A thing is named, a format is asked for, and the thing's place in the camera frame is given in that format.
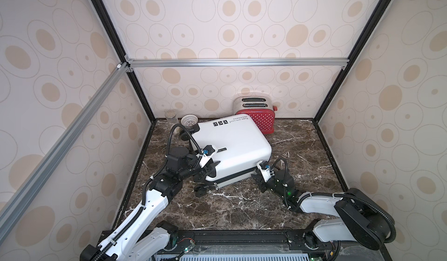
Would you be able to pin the white perforated bowl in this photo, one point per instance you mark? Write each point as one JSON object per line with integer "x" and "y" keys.
{"x": 189, "y": 120}

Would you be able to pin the red polka-dot toaster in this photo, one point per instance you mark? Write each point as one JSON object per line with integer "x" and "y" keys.
{"x": 260, "y": 109}

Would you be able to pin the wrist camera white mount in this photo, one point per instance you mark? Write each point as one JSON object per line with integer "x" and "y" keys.
{"x": 265, "y": 170}
{"x": 206, "y": 155}

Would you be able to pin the silver aluminium rail left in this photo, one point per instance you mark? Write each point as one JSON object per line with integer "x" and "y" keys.
{"x": 27, "y": 192}

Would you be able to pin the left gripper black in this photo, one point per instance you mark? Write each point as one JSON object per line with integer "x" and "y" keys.
{"x": 208, "y": 170}

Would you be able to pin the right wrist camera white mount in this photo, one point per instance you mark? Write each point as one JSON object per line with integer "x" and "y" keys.
{"x": 265, "y": 170}

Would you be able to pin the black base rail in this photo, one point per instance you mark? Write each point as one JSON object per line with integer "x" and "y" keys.
{"x": 262, "y": 245}

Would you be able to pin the black corner frame post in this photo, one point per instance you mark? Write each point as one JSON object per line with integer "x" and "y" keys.
{"x": 372, "y": 23}
{"x": 113, "y": 36}

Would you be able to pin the silver aluminium rail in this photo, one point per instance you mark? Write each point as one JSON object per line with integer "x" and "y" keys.
{"x": 27, "y": 192}
{"x": 248, "y": 62}

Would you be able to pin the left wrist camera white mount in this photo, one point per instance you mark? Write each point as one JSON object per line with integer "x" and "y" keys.
{"x": 206, "y": 155}

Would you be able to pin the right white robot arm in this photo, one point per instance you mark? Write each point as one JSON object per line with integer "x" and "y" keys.
{"x": 354, "y": 216}

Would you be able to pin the silver aluminium rail back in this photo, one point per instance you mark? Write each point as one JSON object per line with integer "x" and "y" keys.
{"x": 248, "y": 62}

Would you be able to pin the black corner frame post right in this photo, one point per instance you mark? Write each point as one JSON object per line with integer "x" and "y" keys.
{"x": 372, "y": 23}

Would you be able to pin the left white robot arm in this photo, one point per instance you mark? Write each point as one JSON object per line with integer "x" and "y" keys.
{"x": 127, "y": 242}

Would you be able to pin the white hard-shell suitcase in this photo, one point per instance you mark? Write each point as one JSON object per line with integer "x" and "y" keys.
{"x": 239, "y": 145}

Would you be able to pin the black corner frame post left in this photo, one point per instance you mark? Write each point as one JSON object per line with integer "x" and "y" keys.
{"x": 113, "y": 36}

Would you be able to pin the clear glass jar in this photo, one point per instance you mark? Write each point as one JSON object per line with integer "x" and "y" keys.
{"x": 172, "y": 120}

